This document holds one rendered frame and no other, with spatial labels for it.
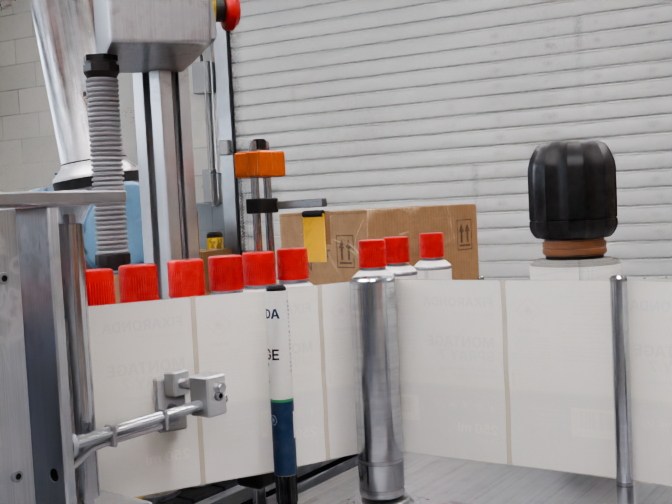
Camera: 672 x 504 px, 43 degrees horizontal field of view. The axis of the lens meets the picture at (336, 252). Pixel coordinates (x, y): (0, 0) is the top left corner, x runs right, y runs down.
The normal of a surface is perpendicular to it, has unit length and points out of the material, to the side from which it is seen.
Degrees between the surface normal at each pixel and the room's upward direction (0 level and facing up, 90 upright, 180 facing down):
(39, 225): 90
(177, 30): 90
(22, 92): 90
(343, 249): 90
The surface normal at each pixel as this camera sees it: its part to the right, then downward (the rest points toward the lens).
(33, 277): -0.59, 0.07
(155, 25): 0.33, 0.04
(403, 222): 0.68, 0.00
